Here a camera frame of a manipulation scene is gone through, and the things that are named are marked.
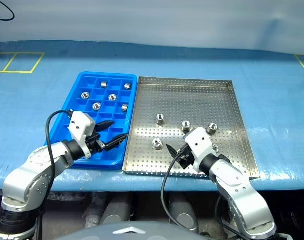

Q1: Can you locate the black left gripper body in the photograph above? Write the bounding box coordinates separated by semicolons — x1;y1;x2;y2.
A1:
85;129;104;154

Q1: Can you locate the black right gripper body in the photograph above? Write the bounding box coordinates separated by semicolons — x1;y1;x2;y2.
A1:
178;144;193;162

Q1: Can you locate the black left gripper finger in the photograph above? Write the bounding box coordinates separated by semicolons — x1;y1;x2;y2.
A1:
102;133;129;151
95;121;115;132

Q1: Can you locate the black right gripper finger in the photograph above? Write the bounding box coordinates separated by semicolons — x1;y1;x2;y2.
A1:
165;144;179;158
179;158;193;170

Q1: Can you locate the blue compartment tray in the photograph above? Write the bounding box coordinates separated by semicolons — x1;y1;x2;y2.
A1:
44;71;138;171

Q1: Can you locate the grey rounded shape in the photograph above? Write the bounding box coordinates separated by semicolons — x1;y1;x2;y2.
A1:
168;193;200;232
100;193;132;225

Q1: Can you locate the perforated metal tray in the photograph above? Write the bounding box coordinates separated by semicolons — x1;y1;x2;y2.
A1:
122;76;260;180

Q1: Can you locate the dark rough cylinder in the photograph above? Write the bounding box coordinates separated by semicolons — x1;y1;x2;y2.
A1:
82;192;108;229

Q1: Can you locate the grey robot torso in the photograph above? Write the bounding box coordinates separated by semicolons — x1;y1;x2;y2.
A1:
56;221;210;240

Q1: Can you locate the blue plastic table cover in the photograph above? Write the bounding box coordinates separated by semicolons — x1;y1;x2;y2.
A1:
0;39;304;193

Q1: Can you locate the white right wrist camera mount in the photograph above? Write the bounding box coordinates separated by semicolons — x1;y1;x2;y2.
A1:
183;126;215;174

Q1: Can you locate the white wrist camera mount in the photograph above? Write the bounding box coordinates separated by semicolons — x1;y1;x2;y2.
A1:
67;111;96;160
183;126;215;174

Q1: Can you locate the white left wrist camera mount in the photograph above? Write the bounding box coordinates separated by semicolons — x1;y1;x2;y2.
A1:
67;111;96;160

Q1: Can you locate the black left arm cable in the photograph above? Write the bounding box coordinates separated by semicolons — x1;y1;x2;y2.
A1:
35;109;74;240

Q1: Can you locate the black background cable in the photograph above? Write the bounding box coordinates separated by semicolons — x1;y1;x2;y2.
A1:
0;0;15;21

